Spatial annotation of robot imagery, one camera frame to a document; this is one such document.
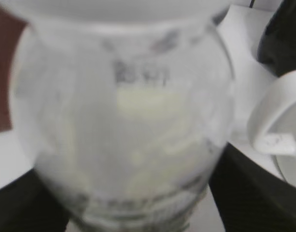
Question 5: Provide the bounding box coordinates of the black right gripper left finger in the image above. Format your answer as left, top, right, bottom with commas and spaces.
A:
0, 170, 70, 232

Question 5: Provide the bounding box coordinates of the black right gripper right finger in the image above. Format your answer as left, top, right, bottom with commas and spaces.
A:
209, 144, 296, 232

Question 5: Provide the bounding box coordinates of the clear plastic milk bottle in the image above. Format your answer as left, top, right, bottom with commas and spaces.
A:
1, 0, 234, 232

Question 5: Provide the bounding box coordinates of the white ceramic mug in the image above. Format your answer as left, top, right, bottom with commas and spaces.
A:
247, 71, 296, 187

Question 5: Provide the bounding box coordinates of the red ceramic mug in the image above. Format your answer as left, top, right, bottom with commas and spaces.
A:
0, 7, 26, 132

